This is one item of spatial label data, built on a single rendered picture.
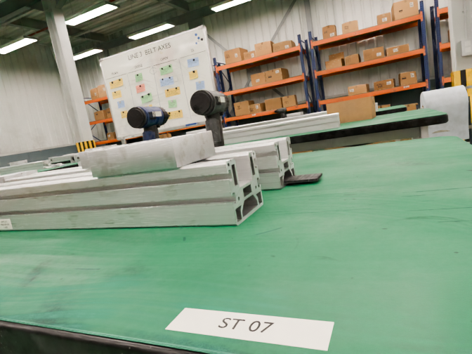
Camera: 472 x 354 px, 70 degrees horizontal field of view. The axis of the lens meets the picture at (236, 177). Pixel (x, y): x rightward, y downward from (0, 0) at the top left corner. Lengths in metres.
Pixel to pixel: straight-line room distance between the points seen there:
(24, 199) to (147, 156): 0.30
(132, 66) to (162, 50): 0.46
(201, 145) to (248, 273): 0.26
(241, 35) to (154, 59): 8.14
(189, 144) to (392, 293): 0.33
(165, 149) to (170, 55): 3.56
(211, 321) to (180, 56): 3.75
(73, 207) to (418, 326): 0.54
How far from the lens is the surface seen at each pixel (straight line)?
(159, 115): 1.01
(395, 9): 10.24
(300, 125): 2.10
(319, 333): 0.22
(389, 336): 0.22
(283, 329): 0.23
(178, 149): 0.46
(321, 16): 11.36
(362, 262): 0.30
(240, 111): 10.93
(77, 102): 9.20
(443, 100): 4.04
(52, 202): 0.66
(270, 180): 0.61
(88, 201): 0.59
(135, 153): 0.49
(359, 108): 2.50
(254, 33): 11.88
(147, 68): 4.18
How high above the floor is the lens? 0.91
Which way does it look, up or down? 9 degrees down
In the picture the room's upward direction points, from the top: 10 degrees counter-clockwise
